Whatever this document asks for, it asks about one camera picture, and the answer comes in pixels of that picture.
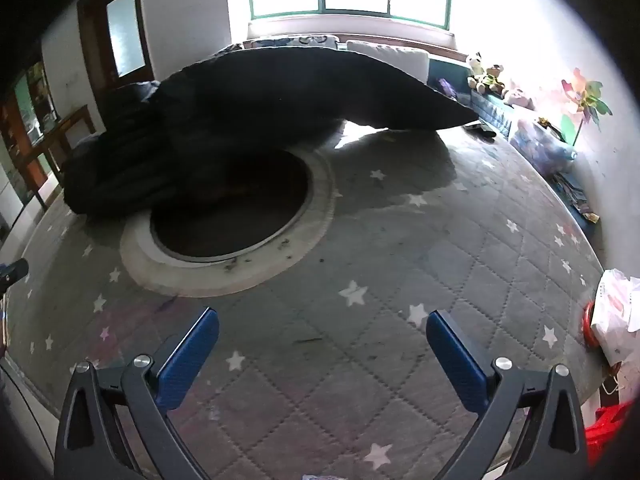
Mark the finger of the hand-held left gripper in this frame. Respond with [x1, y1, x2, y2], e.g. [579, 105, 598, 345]
[0, 259, 29, 291]

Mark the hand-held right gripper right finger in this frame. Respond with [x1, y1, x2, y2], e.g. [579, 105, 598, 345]
[425, 309, 590, 480]

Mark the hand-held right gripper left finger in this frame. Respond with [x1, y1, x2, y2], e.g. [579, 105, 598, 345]
[54, 306, 221, 480]

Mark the black puffer jacket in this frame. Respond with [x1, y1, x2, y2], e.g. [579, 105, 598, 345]
[62, 46, 481, 221]

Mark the white cabinet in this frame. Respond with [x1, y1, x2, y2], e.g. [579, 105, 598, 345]
[0, 165, 26, 233]

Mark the grey star quilted mat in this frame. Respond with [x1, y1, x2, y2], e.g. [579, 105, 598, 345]
[7, 120, 606, 480]

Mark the wooden table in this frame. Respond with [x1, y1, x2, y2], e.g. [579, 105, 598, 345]
[32, 105, 96, 211]

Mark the red plastic basket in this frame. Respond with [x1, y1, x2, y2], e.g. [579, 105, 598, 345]
[585, 400, 633, 468]

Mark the white plastic bag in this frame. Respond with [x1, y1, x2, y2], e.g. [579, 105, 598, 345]
[590, 269, 640, 366]

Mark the wooden shelf with items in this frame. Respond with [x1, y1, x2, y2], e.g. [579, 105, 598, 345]
[0, 60, 56, 221]

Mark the pile of magazines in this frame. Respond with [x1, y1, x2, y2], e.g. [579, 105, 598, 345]
[550, 172, 601, 223]

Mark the clear plastic bag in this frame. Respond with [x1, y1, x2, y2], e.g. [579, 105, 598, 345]
[510, 117, 578, 163]

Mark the brown wooden door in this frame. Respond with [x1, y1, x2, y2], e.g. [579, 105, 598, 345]
[76, 0, 162, 111]

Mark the blue sofa bench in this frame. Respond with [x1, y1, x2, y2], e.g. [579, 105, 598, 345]
[427, 55, 601, 241]

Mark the pink plush toy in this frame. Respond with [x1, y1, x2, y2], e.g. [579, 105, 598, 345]
[502, 80, 536, 111]

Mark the brown plush toy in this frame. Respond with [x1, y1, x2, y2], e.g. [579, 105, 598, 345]
[482, 65, 506, 96]

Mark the white green plush toy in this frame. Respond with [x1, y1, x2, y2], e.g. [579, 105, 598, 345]
[466, 52, 488, 92]

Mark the white cushion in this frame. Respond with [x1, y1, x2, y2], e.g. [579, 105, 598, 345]
[346, 40, 431, 83]

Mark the butterfly print cushion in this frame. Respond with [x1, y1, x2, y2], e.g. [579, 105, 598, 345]
[250, 35, 341, 50]

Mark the red plastic ring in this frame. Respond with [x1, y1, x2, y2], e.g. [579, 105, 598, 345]
[581, 300, 598, 346]

